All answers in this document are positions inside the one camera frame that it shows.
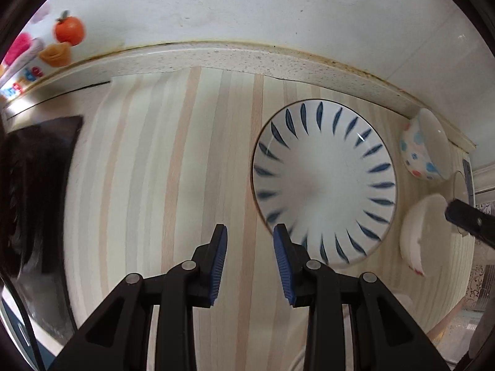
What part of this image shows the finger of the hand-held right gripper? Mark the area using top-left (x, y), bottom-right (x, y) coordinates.
top-left (445, 199), bottom-right (495, 249)

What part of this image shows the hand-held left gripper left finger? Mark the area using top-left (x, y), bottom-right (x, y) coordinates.
top-left (50, 224), bottom-right (229, 371)

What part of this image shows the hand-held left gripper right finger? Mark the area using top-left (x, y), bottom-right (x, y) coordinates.
top-left (273, 223), bottom-right (451, 371)

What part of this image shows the red floral white bowl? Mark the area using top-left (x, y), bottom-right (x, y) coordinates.
top-left (399, 194), bottom-right (474, 278)

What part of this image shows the polka dot white bowl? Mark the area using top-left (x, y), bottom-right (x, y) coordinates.
top-left (399, 107), bottom-right (451, 181)

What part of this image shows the blue striped white plate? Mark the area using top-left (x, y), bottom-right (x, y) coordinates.
top-left (251, 100), bottom-right (398, 269)

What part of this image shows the grey smartphone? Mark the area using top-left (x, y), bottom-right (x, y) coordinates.
top-left (463, 159), bottom-right (475, 205)

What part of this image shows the striped cat print table mat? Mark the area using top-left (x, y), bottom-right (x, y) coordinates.
top-left (64, 66), bottom-right (476, 371)

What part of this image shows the black gas stove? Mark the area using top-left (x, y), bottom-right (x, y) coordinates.
top-left (0, 115), bottom-right (85, 346)

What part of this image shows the gold ingot wall sticker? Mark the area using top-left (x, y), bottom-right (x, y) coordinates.
top-left (39, 44), bottom-right (72, 66)

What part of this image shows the tomato wall sticker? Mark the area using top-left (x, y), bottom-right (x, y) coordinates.
top-left (53, 10), bottom-right (86, 45)

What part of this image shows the pink lettering wall sticker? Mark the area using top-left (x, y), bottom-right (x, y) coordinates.
top-left (0, 4), bottom-right (51, 101)

